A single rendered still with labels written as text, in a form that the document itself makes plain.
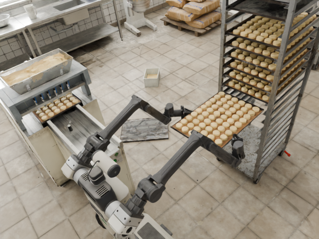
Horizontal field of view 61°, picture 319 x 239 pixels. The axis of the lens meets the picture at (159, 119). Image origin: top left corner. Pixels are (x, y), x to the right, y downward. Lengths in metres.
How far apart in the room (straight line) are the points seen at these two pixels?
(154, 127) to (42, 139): 1.42
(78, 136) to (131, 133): 1.20
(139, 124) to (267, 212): 1.81
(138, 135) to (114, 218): 2.18
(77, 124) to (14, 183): 1.30
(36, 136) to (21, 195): 0.93
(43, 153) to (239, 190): 1.92
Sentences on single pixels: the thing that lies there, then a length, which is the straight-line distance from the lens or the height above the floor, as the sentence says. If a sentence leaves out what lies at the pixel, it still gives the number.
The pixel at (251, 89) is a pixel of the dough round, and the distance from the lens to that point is 2.27.
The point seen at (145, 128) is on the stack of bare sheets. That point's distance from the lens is 3.47.
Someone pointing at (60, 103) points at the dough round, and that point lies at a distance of 2.68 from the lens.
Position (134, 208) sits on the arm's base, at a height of 1.28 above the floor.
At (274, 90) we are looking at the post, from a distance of 2.07.
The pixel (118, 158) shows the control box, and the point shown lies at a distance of 2.21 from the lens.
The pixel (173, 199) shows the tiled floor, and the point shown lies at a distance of 2.80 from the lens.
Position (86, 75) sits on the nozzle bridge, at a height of 1.12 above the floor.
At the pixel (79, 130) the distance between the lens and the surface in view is 2.43.
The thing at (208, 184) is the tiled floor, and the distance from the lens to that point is 2.89.
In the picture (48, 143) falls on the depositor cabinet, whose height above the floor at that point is 0.66.
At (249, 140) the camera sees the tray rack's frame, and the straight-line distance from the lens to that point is 3.13.
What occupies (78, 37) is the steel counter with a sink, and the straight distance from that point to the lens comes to 5.76.
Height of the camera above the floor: 2.39
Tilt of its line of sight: 42 degrees down
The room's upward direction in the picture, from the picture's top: 8 degrees counter-clockwise
